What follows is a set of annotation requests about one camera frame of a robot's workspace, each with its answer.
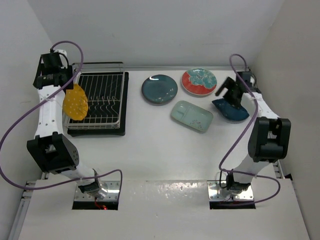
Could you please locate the dark blue leaf plate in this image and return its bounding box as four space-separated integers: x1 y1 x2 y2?
212 98 250 122

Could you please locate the red teal floral plate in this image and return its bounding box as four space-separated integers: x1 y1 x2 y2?
181 67 218 97

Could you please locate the yellow polka dot plate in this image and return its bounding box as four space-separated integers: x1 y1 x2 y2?
62 83 89 121

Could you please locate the light green rectangular plate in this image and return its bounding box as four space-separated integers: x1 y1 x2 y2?
170 100 213 133

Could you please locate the dark teal round plate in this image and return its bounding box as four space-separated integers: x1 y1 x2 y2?
141 74 178 105

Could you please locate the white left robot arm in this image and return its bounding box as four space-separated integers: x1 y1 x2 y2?
26 49 108 200

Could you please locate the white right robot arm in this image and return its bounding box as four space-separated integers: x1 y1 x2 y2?
212 71 291 194

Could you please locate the black drip tray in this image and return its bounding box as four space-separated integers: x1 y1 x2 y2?
65 71 130 137

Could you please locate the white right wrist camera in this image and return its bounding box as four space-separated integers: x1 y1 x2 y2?
237 71 254 88

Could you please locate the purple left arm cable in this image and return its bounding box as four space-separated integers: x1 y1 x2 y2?
0 40 123 190

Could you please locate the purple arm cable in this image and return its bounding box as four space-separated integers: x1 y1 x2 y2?
0 40 123 190
218 53 281 206

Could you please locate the metal wire dish rack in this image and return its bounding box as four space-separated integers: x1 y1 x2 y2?
63 62 126 130

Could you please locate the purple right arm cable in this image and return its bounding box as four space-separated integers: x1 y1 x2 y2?
218 53 281 206

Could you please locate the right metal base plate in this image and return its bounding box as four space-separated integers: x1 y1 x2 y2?
207 180 254 202

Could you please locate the metal base plate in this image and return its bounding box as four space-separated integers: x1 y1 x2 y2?
207 180 254 202
74 180 120 202

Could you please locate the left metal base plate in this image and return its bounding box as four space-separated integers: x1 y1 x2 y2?
74 180 120 202

